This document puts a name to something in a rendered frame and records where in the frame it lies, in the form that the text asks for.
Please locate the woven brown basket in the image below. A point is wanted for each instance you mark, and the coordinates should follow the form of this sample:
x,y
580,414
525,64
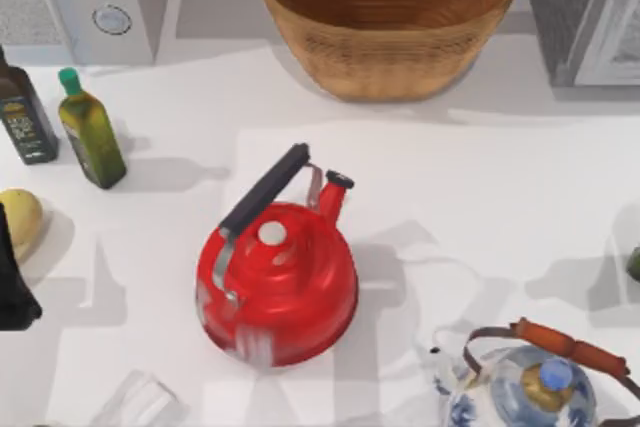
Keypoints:
x,y
387,32

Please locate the green oil bottle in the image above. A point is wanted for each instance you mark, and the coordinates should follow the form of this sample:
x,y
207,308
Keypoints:
x,y
92,142

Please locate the small microwave knob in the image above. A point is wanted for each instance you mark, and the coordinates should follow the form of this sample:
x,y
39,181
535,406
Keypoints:
x,y
112,19

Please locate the clear glass cup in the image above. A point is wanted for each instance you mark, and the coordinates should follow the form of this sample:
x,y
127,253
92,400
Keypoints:
x,y
137,399

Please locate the blue and white teapot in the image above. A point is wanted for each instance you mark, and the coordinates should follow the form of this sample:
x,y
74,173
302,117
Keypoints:
x,y
530,387

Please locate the yellow round fruit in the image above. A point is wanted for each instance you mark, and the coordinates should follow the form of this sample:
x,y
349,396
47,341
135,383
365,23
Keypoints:
x,y
22,219

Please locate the dark oil bottle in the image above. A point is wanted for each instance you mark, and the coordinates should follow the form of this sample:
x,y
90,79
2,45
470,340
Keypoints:
x,y
25,122

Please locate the pale microwave oven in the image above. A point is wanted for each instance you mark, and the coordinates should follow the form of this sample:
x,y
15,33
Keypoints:
x,y
75,2

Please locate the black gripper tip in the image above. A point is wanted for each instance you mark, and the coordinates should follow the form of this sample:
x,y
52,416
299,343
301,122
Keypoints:
x,y
11,282

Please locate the green round fruit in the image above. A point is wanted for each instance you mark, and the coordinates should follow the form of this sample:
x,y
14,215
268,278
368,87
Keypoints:
x,y
635,263

